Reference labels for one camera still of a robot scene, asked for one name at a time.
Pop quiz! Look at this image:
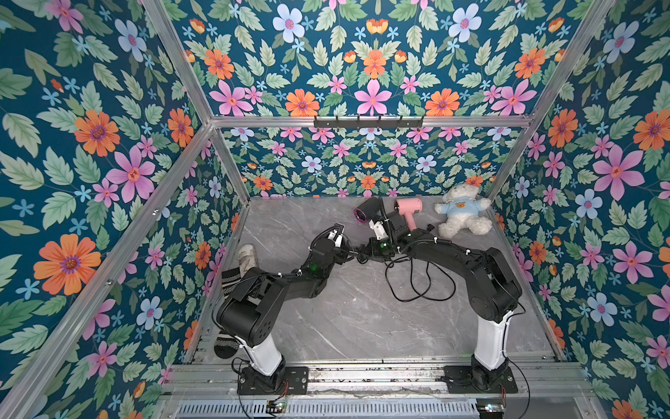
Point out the black hook rail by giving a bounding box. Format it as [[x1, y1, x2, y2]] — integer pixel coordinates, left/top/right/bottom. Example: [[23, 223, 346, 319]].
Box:
[[312, 116, 424, 130]]

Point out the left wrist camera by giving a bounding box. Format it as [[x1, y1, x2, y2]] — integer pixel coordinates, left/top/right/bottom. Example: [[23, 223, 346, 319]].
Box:
[[327, 223, 345, 248]]

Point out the white teddy bear blue shirt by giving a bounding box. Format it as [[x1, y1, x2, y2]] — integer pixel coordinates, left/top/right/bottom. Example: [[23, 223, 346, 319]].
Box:
[[434, 183, 493, 240]]

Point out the white slotted vent strip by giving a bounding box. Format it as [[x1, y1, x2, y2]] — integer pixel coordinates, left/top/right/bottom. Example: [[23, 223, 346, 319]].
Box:
[[174, 399, 480, 418]]

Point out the small green circuit board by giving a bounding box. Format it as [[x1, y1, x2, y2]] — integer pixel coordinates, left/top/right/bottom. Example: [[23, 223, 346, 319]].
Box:
[[265, 401, 287, 416]]

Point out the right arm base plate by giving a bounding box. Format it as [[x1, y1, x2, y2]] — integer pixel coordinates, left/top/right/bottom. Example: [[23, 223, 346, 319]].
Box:
[[441, 365, 518, 395]]

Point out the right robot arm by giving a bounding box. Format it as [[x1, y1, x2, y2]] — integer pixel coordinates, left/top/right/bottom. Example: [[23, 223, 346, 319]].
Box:
[[354, 209, 522, 372]]

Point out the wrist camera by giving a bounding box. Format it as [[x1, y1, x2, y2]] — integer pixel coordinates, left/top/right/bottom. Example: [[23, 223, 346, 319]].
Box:
[[368, 220, 389, 241], [327, 223, 345, 248]]

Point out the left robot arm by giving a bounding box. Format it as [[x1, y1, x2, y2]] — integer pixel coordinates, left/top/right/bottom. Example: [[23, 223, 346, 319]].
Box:
[[214, 223, 353, 379]]

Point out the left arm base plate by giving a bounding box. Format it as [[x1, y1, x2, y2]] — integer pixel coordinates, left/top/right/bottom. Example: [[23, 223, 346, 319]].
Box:
[[237, 367, 310, 396]]

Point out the rolled beige cloth bundle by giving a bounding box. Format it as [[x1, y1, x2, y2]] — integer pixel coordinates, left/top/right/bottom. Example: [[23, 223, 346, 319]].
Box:
[[237, 244, 258, 277]]

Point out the dark grey hair dryer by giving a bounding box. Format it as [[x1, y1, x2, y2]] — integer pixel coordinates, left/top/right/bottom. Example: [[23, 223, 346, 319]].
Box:
[[345, 245, 372, 265], [353, 197, 387, 225]]

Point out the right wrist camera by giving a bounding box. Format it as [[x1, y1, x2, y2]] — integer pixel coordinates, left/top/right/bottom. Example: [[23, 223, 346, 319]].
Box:
[[368, 220, 389, 241]]

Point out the black white striped sock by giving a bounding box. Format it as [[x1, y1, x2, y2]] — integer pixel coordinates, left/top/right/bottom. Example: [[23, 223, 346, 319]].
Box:
[[213, 267, 243, 360]]

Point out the pink hair dryer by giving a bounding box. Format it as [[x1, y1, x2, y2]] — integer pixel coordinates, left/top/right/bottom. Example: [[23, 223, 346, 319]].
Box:
[[395, 198, 423, 230]]

